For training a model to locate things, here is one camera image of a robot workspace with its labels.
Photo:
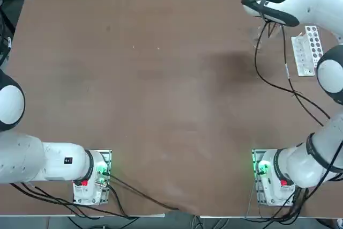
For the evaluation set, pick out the clear glass test tube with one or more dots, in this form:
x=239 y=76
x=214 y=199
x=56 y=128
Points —
x=311 y=36

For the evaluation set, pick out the white test tube rack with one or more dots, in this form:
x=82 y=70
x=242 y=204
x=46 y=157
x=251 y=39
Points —
x=301 y=60

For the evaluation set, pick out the clear glass beaker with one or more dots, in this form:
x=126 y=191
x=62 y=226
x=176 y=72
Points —
x=254 y=41

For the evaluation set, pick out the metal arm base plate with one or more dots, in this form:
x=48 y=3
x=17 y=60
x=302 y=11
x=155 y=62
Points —
x=107 y=156
x=255 y=159

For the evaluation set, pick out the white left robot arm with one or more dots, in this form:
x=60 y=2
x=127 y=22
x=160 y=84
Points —
x=21 y=159

